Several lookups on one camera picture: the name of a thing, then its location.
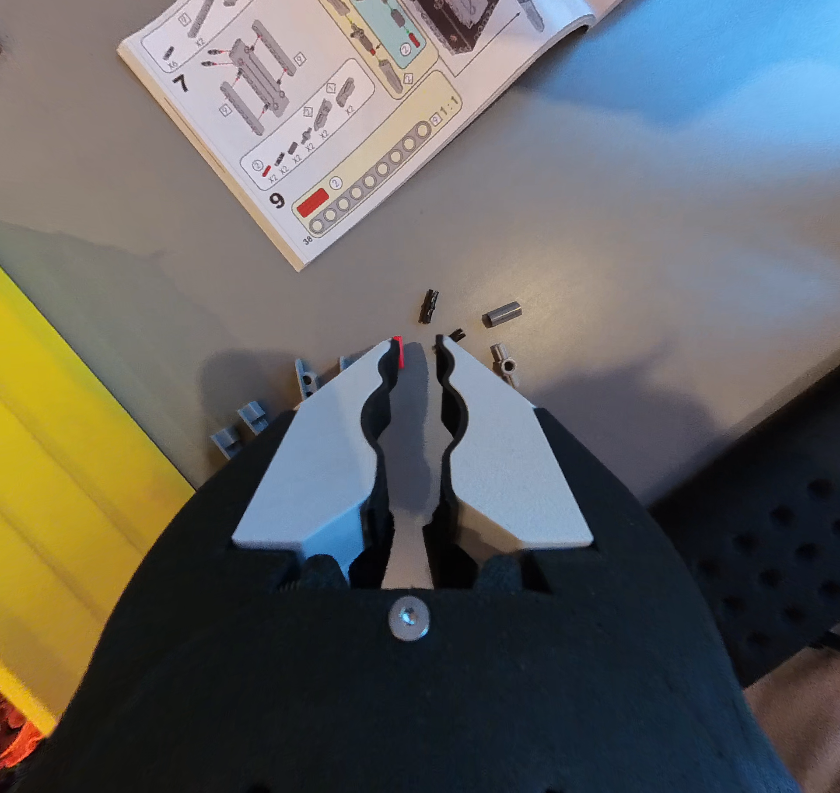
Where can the person's leg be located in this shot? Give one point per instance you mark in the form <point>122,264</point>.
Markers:
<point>801,727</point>

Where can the pile of assorted building parts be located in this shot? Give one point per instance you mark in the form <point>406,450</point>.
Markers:
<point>17,734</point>

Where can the small black pin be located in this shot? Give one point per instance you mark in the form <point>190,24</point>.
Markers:
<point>428,305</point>
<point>456,332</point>

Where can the grey desk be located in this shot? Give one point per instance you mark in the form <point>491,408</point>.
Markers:
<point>591,215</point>

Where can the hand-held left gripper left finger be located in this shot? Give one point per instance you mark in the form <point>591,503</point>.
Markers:
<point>314,471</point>

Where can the dark grey sleeve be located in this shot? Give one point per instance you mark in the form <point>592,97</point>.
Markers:
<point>502,314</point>

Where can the building instruction booklet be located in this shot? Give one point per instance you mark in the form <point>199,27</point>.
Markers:
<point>295,85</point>

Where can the yellow plastic bin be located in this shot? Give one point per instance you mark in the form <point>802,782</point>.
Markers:
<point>65,477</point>

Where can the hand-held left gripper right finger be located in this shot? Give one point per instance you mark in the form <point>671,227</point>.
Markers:
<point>518,471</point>

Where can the light grey cross connector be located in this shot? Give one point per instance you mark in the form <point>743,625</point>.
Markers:
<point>503,364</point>

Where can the small red axle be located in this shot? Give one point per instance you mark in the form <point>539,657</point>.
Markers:
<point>397,357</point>

